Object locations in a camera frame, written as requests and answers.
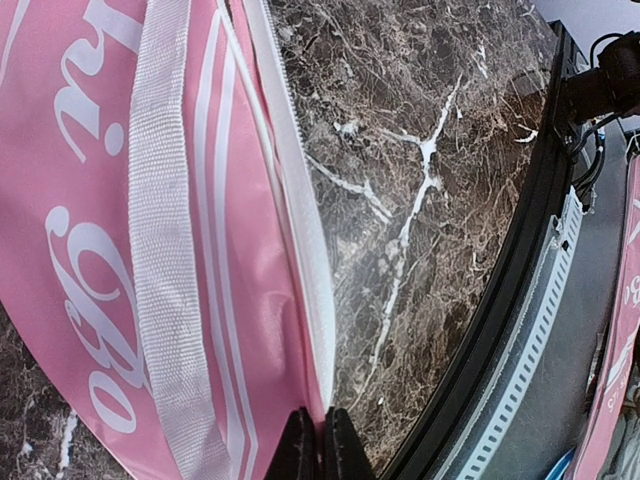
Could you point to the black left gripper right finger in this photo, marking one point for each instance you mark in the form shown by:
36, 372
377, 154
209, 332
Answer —
344, 456

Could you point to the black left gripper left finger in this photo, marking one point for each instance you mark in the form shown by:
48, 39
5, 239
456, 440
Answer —
295, 456

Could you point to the pink racket cover bag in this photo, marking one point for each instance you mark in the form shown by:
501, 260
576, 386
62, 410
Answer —
162, 254

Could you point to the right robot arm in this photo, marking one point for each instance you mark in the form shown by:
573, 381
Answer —
610, 87

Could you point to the black front rail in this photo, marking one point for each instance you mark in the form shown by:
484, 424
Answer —
433, 448

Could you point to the white slotted cable duct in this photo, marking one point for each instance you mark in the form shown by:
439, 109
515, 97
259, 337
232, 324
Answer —
535, 322

